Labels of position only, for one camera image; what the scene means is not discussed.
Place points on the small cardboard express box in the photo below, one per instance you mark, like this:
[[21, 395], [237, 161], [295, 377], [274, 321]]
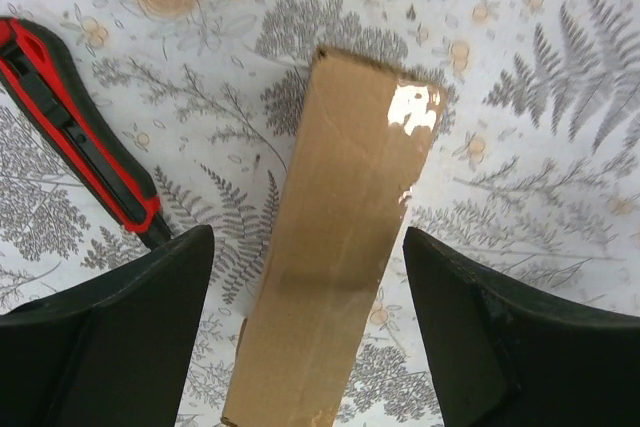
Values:
[[365, 132]]

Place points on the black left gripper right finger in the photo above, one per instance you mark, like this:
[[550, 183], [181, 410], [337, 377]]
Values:
[[503, 353]]

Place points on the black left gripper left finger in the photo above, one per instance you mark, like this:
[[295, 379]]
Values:
[[112, 351]]

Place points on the floral patterned table mat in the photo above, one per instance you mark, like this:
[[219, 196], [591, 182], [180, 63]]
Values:
[[534, 169]]

